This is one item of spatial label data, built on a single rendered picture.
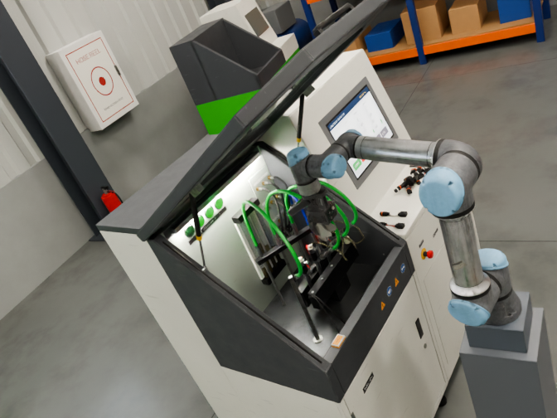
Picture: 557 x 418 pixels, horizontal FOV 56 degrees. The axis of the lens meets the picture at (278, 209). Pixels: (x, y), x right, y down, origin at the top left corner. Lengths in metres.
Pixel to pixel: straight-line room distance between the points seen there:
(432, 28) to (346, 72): 4.70
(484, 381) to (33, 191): 4.75
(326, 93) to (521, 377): 1.33
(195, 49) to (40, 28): 1.62
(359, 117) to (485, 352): 1.16
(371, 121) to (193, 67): 3.48
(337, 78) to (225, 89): 3.34
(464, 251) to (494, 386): 0.64
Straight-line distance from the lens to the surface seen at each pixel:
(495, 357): 1.91
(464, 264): 1.56
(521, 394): 2.03
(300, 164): 1.66
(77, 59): 6.09
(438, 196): 1.40
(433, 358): 2.58
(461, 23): 7.07
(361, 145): 1.66
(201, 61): 5.69
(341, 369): 1.88
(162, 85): 7.09
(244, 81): 5.56
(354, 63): 2.57
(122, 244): 2.05
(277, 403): 2.19
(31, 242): 5.77
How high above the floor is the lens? 2.23
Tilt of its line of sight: 28 degrees down
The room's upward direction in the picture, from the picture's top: 23 degrees counter-clockwise
